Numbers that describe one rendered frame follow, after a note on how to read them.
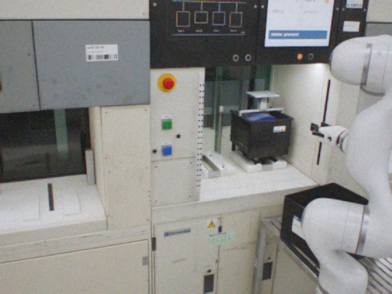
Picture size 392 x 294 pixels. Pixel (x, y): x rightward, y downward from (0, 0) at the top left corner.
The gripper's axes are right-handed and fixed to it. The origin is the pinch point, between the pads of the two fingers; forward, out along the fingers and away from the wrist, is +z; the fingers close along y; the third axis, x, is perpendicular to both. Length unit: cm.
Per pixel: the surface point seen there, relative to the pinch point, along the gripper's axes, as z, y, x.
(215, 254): 14, -33, -59
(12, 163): 60, -112, -25
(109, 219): 15, -77, -34
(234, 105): 104, 15, -19
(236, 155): 49, -9, -29
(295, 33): 13.8, -5.9, 32.7
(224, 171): 34, -22, -30
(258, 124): 33.8, -6.7, -8.4
